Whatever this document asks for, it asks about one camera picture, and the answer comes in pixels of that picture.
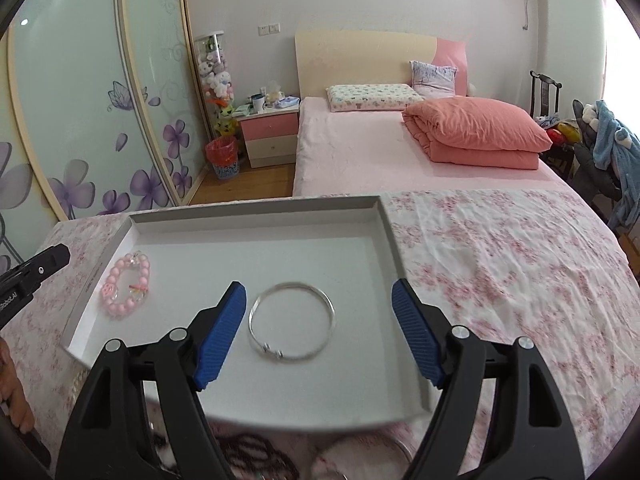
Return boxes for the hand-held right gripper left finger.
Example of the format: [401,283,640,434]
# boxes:
[55,281,248,480]

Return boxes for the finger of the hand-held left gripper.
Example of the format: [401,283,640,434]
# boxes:
[0,244,71,287]

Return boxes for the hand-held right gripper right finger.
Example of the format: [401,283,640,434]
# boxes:
[391,278,586,480]

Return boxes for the silver bangle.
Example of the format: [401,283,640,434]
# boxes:
[248,281,337,361]

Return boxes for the pink bead bracelet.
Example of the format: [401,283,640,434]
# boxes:
[101,254,152,317]

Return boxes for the dark red bead bracelet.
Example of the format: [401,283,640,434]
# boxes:
[210,432,301,480]

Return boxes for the white cardboard tray box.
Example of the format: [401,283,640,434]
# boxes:
[61,196,438,423]

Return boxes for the person's left hand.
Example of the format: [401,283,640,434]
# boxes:
[0,335,37,435]

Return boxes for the pink floral bed sheet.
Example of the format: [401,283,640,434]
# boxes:
[0,187,633,480]

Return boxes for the floral sliding door wardrobe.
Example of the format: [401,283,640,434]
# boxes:
[0,0,221,271]

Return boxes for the red trash basket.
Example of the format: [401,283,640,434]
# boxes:
[205,136,241,180]

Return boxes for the bed with pink sheet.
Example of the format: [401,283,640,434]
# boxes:
[291,96,576,198]

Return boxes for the pink and cream nightstand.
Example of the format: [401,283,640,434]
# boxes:
[235,105,301,169]

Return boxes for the folded salmon pink quilt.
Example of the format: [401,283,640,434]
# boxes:
[401,96,553,171]

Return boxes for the printed white pillow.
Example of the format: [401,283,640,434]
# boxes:
[326,82,425,112]

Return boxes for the grey padded chair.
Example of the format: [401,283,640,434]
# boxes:
[572,99,623,226]

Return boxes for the colourful toys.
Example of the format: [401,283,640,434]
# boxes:
[537,116,582,147]

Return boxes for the clear tube of plush toys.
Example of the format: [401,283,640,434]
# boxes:
[192,34,240,137]

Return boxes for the small purple printed pillow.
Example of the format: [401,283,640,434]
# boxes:
[410,60,458,98]

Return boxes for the dark wooden chair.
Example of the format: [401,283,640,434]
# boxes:
[529,71,576,181]

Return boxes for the blue plush toy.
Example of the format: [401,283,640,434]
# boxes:
[590,100,640,233]

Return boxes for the cream and pink headboard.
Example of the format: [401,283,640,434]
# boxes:
[294,29,471,111]

